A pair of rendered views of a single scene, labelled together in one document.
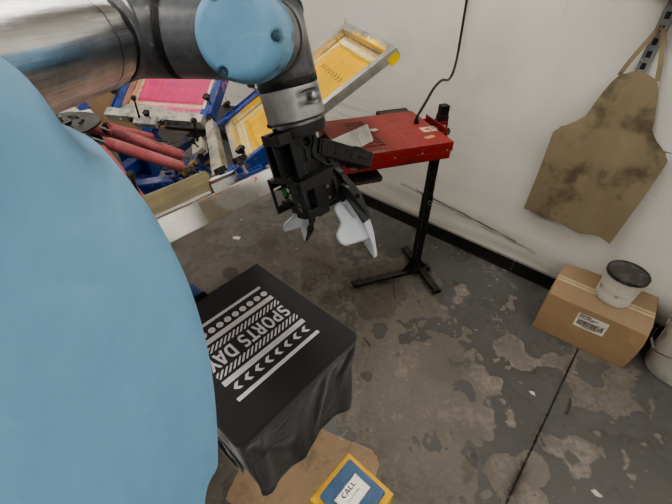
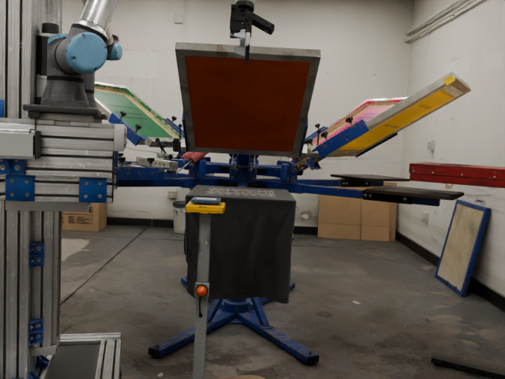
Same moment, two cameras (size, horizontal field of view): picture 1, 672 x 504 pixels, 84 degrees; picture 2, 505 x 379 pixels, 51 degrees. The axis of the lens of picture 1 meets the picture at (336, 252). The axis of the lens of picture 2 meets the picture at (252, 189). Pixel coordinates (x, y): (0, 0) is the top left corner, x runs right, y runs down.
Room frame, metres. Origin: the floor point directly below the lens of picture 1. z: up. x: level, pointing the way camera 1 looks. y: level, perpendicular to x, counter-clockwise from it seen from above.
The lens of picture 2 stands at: (-0.88, -1.51, 1.19)
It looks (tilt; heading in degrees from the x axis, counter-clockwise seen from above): 5 degrees down; 47
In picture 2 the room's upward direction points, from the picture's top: 3 degrees clockwise
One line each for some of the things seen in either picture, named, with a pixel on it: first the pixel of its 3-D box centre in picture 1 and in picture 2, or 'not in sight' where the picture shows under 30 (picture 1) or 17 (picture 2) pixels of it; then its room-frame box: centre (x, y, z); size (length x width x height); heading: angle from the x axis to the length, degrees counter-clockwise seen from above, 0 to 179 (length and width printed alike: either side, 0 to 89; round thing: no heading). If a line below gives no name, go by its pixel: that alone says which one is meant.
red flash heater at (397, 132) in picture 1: (384, 139); (477, 174); (1.88, -0.26, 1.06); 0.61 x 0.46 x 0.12; 108
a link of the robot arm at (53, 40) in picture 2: not in sight; (66, 56); (-0.13, 0.23, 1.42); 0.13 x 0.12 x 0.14; 87
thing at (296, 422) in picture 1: (307, 419); (238, 250); (0.54, 0.09, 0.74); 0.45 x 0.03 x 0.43; 138
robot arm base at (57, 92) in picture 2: not in sight; (65, 92); (-0.13, 0.24, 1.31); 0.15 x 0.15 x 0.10
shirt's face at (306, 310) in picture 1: (249, 335); (241, 192); (0.70, 0.26, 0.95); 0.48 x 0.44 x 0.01; 48
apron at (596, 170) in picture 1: (607, 142); not in sight; (1.83, -1.40, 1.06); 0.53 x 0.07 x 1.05; 48
